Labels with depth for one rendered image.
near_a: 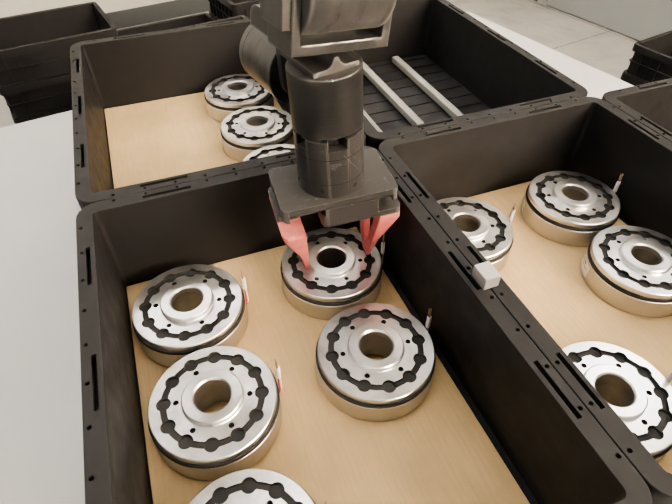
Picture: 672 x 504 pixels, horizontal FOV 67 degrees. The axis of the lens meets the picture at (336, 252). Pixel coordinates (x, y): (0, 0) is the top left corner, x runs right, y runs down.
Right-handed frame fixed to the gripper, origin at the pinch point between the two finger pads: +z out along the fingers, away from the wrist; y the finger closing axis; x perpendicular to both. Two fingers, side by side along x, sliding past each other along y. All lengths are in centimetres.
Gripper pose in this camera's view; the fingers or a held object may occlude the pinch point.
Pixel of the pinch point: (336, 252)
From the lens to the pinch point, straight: 50.7
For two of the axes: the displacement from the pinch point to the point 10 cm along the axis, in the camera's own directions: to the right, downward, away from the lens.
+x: 2.8, 6.7, -6.9
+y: -9.6, 2.3, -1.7
